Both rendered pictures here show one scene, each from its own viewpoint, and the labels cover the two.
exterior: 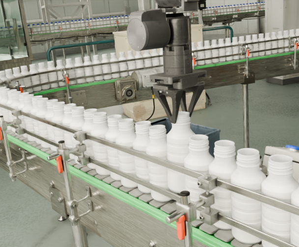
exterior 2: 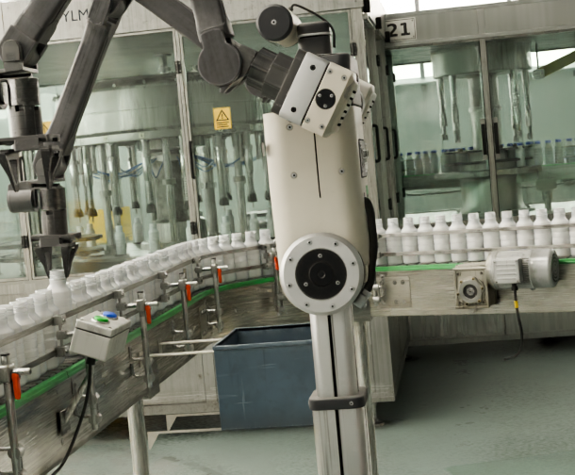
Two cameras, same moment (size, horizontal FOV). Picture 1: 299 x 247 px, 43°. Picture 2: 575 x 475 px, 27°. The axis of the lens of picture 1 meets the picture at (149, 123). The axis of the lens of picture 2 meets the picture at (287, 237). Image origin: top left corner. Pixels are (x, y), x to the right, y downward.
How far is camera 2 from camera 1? 246 cm
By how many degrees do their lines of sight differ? 48
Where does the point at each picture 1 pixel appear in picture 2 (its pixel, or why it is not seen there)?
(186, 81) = (46, 241)
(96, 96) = (430, 291)
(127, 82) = (468, 270)
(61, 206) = not seen: hidden behind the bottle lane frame
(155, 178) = not seen: hidden behind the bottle
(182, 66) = (45, 228)
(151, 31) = (12, 198)
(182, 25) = (43, 194)
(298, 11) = not seen: outside the picture
